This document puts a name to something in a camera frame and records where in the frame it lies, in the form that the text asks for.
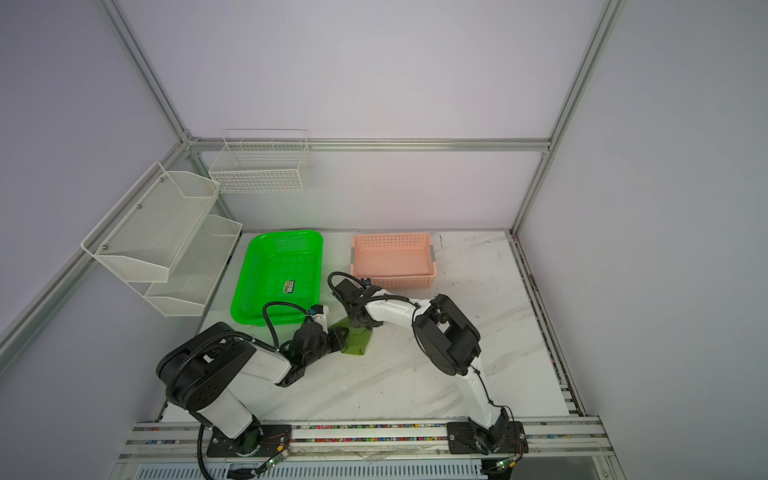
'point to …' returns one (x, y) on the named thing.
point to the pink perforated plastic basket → (394, 261)
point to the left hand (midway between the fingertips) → (349, 331)
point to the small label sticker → (289, 287)
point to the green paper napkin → (357, 338)
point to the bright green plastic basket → (279, 267)
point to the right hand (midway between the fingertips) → (361, 319)
